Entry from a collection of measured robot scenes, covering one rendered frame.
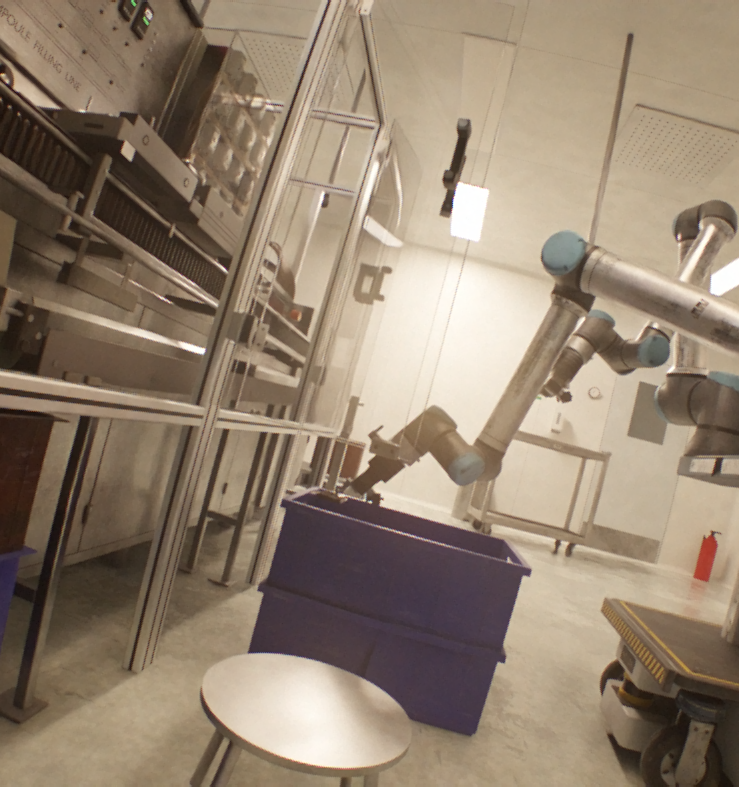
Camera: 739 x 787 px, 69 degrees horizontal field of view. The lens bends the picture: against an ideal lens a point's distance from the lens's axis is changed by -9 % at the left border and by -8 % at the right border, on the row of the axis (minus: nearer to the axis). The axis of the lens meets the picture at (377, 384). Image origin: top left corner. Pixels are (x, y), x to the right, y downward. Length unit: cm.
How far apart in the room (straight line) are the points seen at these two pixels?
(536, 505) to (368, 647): 495
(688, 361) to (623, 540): 462
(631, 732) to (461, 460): 79
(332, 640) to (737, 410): 130
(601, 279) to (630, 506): 522
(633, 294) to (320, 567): 95
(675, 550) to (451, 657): 545
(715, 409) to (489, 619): 93
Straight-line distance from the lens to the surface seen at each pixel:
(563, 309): 158
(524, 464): 623
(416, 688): 148
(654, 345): 176
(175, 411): 112
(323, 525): 140
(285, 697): 89
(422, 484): 618
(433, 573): 139
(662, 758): 154
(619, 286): 141
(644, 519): 658
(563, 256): 145
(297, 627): 146
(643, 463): 654
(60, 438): 142
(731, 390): 190
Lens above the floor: 65
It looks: 4 degrees up
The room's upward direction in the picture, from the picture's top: 15 degrees clockwise
